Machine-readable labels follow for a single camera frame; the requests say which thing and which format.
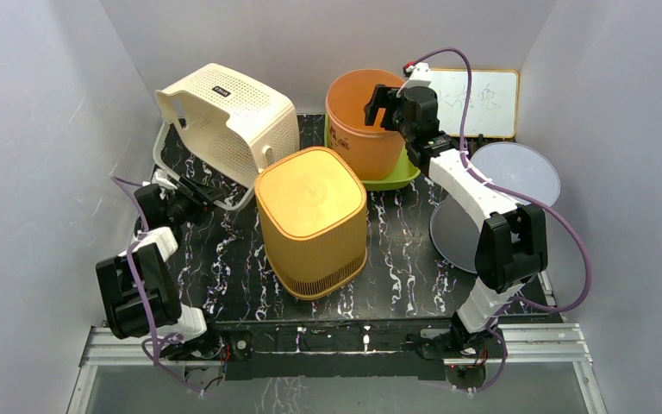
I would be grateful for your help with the green plastic tray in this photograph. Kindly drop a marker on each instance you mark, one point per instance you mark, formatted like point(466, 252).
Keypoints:
point(400, 176)

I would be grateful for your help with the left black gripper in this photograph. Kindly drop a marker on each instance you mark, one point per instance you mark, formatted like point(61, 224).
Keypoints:
point(203, 198)

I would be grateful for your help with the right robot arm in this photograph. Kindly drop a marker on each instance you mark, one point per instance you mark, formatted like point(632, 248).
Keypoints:
point(511, 245)

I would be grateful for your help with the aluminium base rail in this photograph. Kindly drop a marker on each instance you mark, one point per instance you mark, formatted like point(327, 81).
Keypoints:
point(526, 343)

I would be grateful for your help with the orange plastic bucket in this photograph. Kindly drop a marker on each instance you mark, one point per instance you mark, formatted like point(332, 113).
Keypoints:
point(371, 152)

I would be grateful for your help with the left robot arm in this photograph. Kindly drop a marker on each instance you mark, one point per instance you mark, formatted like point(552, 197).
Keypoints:
point(140, 297)

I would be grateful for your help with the grey plastic bucket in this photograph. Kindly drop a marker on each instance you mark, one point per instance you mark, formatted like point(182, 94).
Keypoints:
point(457, 222)

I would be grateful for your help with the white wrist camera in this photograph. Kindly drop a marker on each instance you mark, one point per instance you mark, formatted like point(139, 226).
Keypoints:
point(416, 74)
point(163, 180)

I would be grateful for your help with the small whiteboard yellow frame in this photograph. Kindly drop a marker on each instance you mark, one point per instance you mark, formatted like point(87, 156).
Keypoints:
point(493, 104)

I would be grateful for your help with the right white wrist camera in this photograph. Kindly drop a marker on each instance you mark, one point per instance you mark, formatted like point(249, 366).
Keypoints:
point(416, 74)

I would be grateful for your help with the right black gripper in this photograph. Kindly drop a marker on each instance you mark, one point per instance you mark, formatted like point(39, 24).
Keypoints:
point(384, 97)

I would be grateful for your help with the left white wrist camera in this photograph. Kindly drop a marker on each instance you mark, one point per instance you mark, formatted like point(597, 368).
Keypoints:
point(163, 180)

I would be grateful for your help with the yellow slatted waste basket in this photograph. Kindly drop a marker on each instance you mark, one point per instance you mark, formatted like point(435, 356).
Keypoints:
point(312, 211)

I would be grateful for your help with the cream perforated storage basket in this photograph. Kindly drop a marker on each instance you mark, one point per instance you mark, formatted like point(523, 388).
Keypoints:
point(235, 124)

